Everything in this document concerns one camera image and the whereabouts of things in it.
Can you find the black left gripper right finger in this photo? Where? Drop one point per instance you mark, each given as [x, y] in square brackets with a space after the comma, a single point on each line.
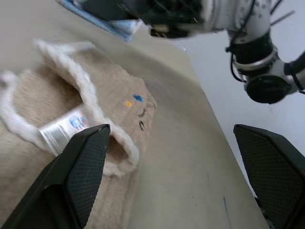
[276, 171]

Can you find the dark robot body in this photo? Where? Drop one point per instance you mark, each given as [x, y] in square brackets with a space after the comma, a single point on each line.
[166, 12]

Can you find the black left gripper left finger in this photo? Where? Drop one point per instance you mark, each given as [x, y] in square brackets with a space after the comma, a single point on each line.
[59, 188]

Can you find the blue white flat object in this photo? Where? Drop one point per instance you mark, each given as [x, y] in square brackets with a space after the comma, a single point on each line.
[112, 23]

